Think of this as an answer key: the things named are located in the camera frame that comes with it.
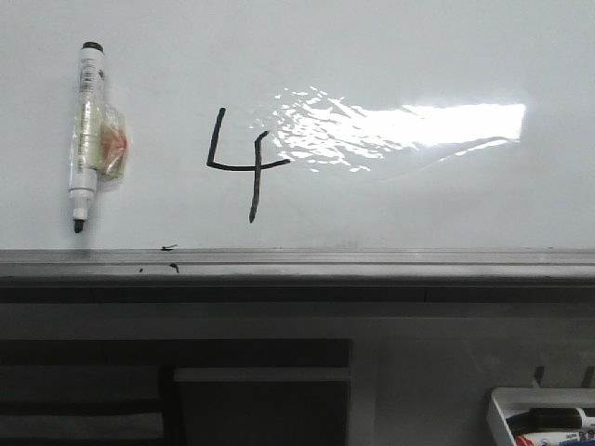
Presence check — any aluminium whiteboard tray rail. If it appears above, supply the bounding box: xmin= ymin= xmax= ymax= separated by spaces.
xmin=1 ymin=247 xmax=594 ymax=288

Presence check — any white black whiteboard marker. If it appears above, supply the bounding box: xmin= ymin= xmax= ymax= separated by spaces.
xmin=68 ymin=41 xmax=128 ymax=233

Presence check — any red blue marker in basket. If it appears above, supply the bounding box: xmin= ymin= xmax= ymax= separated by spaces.
xmin=514 ymin=429 xmax=594 ymax=446

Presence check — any black capped marker in basket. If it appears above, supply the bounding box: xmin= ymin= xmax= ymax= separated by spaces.
xmin=507 ymin=408 xmax=594 ymax=432

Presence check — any white plastic marker basket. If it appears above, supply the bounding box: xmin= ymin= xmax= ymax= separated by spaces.
xmin=487 ymin=387 xmax=594 ymax=445

